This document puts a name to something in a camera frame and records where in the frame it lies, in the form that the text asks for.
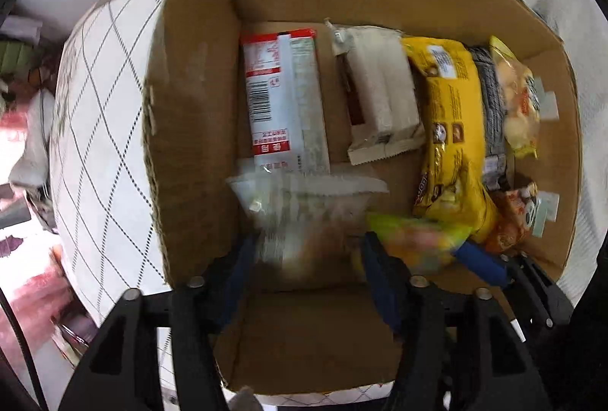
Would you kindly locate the olive quilted vest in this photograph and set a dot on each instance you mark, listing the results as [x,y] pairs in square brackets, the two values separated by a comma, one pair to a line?
[19,57]

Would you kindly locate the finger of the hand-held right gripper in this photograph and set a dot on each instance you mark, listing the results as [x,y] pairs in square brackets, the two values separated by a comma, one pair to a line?
[482,262]

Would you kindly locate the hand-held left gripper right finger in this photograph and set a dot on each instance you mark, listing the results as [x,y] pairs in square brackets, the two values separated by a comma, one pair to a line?
[380,282]

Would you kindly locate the red and white packet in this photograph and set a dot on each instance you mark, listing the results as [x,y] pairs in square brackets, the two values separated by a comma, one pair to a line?
[280,107]

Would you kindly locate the white cake packet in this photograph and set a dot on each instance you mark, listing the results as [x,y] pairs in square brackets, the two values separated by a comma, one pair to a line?
[380,83]

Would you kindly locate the orange panda snack packet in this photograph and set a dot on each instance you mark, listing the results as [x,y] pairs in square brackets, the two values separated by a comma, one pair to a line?
[508,225]

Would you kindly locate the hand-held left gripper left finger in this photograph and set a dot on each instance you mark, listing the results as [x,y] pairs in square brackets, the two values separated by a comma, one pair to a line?
[237,278]

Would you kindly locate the colourful candy packet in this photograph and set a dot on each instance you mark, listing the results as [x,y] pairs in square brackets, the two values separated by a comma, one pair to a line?
[418,242]

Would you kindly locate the pale yellow bun packet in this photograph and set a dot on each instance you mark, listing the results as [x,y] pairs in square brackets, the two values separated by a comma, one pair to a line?
[517,107]

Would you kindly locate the cardboard box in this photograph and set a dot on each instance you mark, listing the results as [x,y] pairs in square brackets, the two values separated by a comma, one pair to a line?
[294,344]

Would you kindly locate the white textured blanket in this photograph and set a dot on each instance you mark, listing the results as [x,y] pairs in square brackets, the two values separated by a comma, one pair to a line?
[586,40]

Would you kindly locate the large yellow snack packet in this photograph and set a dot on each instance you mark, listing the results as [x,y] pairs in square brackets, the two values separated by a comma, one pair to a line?
[451,130]

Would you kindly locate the chocolate chip cookie packet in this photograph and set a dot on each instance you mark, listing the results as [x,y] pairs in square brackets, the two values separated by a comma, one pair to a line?
[304,221]

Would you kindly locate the diamond pattern floral quilt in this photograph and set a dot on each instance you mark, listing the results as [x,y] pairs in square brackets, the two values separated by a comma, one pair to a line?
[109,130]

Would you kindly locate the white garment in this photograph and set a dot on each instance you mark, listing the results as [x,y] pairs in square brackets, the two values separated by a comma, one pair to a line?
[31,145]

